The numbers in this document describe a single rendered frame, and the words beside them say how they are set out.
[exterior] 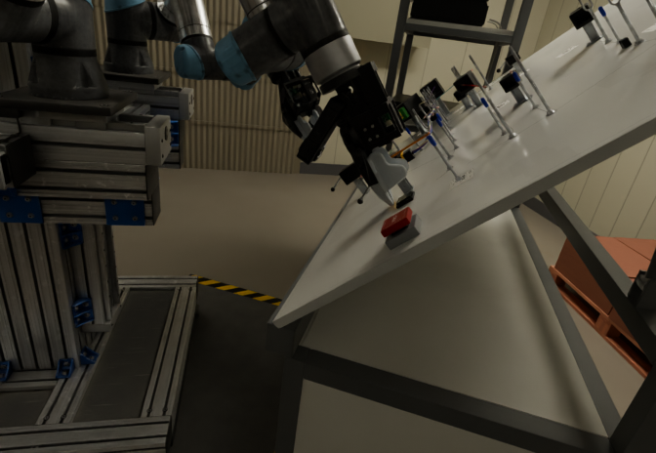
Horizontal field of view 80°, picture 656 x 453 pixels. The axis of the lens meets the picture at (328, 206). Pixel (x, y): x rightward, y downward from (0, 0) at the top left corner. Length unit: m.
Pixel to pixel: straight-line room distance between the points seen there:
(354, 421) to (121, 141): 0.76
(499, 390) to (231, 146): 3.53
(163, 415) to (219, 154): 2.96
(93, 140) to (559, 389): 1.08
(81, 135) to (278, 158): 3.18
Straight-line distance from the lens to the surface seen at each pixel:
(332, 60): 0.58
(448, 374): 0.83
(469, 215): 0.58
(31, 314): 1.56
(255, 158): 4.07
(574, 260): 2.94
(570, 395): 0.92
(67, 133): 1.03
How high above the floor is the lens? 1.35
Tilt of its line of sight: 23 degrees down
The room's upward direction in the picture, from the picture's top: 8 degrees clockwise
